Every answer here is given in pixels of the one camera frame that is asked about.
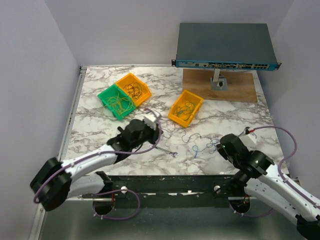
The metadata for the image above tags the metal switch stand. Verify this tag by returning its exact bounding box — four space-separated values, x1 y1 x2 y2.
210 68 228 91

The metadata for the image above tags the blue network switch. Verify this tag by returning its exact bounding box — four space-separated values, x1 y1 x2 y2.
171 22 281 71

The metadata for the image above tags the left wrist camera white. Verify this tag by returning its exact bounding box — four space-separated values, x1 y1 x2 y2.
143 111 161 130

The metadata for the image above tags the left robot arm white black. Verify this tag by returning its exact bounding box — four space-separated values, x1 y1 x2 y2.
29 118 162 211

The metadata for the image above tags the wooden base board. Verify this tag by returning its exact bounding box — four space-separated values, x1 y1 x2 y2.
182 68 258 103

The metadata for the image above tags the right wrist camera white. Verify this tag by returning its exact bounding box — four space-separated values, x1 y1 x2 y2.
238 126 257 149

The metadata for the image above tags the silver open-end wrench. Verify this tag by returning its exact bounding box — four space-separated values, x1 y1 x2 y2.
155 146 179 158

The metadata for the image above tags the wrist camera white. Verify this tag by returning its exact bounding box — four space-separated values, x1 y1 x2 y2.
238 126 257 149
143 111 161 130

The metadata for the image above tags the yellow bin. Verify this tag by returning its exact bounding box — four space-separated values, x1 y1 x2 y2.
168 90 204 128
115 73 152 107

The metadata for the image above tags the green plastic bin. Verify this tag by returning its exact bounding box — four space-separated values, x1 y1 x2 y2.
97 84 136 120

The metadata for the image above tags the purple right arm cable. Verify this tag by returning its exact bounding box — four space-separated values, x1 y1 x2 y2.
229 126 320 218

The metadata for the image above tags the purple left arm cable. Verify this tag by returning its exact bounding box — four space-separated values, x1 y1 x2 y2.
33 107 164 221

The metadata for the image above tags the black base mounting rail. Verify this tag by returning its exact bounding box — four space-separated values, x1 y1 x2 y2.
83 171 246 209

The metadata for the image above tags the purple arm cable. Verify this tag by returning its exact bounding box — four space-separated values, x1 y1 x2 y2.
33 107 164 221
229 126 320 218

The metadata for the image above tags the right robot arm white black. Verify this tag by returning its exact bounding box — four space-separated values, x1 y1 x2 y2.
216 134 320 240

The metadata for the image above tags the aluminium table frame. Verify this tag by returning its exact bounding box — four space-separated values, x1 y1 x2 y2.
30 65 301 240

